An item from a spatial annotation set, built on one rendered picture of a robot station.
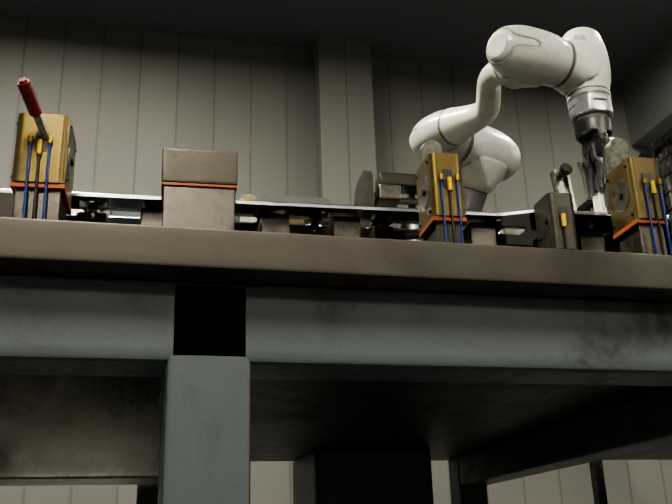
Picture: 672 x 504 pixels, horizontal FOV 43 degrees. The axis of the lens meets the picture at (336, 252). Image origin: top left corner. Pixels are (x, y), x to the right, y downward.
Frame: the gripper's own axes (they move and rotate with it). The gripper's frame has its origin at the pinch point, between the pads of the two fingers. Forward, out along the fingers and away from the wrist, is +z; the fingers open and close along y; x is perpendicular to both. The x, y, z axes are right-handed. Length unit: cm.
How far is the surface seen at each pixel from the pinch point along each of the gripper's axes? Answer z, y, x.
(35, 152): 5, 24, -107
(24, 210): 15, 24, -107
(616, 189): 4.4, 19.9, -8.8
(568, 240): 14.7, 20.5, -19.6
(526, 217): 5.1, 6.6, -20.3
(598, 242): 9.3, 6.0, -5.8
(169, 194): 10, 20, -87
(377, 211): 5.0, 6.1, -49.1
